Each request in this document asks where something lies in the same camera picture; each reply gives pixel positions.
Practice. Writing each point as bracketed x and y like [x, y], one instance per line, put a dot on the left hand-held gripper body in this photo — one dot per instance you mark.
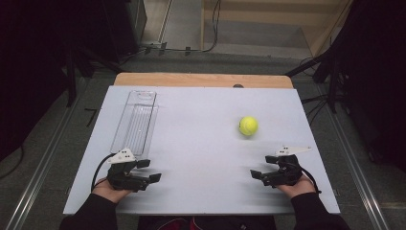
[123, 179]

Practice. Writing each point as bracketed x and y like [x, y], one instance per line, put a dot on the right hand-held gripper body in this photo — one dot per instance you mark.
[284, 174]

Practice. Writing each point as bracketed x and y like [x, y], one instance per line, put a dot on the person's left hand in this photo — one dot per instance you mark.
[108, 191]

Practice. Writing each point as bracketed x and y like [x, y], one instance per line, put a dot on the person's right hand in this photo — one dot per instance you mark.
[298, 188]

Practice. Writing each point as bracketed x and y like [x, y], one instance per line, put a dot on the yellow tennis ball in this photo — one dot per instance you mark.
[248, 126]

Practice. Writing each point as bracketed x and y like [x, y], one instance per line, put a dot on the clear plastic container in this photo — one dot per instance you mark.
[135, 123]

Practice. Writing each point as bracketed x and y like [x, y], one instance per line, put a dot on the white board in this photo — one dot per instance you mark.
[201, 159]

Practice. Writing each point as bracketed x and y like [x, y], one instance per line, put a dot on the wooden table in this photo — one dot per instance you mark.
[191, 80]

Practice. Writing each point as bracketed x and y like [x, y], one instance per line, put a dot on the black stand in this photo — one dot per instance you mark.
[76, 70]
[325, 73]

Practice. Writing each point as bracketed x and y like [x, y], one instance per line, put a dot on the black cabinet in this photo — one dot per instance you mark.
[126, 25]

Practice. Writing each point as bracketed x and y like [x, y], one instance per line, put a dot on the black curtain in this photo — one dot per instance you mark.
[28, 64]
[376, 64]

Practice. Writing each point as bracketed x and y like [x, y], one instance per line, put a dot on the metal floor rail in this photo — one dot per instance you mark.
[41, 166]
[354, 159]

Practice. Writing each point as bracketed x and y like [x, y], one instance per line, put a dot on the wooden frame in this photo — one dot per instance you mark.
[271, 19]

